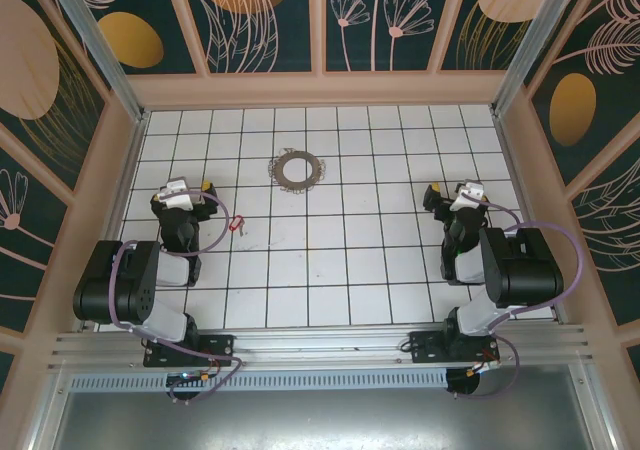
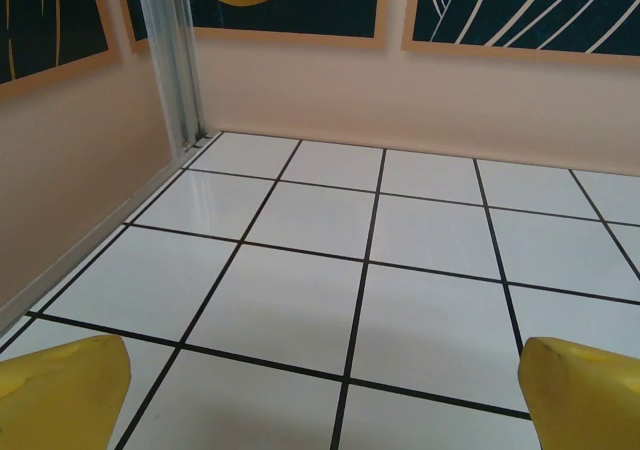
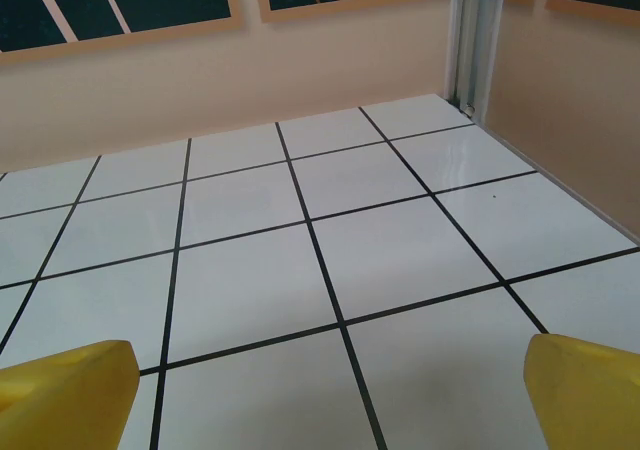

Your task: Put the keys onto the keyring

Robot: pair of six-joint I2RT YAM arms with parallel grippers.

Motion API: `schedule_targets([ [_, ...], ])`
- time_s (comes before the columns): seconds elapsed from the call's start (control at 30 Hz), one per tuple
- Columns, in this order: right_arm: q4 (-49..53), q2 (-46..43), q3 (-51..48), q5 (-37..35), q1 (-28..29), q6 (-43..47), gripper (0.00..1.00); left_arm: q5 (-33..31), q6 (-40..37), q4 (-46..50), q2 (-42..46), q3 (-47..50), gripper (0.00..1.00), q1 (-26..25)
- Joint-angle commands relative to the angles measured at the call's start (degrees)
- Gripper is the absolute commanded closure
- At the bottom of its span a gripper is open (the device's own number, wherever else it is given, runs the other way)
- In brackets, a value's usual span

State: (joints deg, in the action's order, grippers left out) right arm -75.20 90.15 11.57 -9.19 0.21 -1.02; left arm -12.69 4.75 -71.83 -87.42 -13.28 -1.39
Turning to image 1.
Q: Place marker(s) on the grey metal sheet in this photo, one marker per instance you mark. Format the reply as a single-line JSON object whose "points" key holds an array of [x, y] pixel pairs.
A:
{"points": [[320, 420]]}

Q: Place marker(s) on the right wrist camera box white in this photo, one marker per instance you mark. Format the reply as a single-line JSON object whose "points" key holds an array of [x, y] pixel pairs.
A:
{"points": [[469, 196]]}

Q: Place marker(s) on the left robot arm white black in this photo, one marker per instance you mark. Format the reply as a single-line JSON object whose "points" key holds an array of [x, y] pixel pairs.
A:
{"points": [[125, 290]]}

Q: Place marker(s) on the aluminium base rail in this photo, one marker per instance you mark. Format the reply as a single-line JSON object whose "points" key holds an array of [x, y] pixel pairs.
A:
{"points": [[320, 342]]}

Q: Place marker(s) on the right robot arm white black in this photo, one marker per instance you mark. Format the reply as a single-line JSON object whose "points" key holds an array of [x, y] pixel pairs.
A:
{"points": [[530, 275]]}

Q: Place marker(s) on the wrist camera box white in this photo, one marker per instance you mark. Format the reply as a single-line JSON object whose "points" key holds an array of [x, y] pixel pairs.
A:
{"points": [[469, 196], [176, 195]]}

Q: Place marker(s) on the aluminium frame post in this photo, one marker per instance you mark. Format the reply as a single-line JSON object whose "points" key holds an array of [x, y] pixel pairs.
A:
{"points": [[530, 45], [100, 50]]}

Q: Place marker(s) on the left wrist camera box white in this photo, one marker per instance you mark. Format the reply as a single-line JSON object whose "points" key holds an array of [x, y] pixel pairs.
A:
{"points": [[176, 195]]}

